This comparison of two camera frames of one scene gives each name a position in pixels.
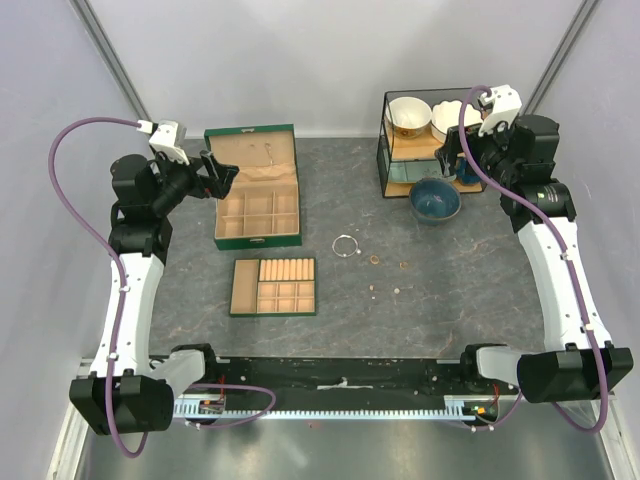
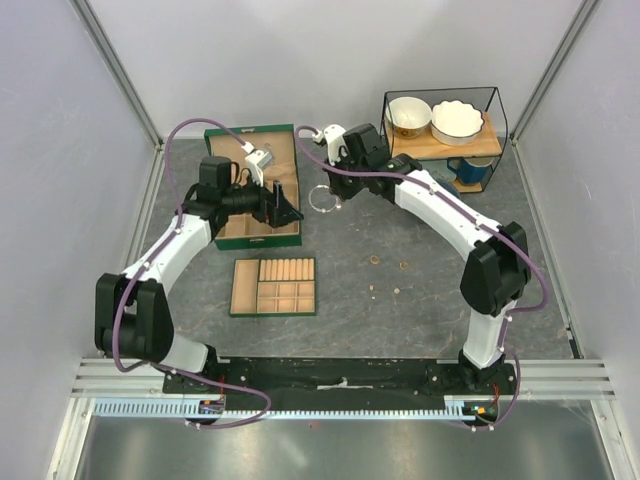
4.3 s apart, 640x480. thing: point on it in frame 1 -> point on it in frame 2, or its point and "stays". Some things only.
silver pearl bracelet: (356, 251) -> (337, 206)
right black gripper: (447, 154) -> (338, 189)
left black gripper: (206, 186) -> (273, 209)
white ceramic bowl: (408, 116) stays
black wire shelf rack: (414, 124) stays
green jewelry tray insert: (281, 286) stays
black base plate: (320, 381) stays
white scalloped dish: (445, 116) stays
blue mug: (465, 174) stays
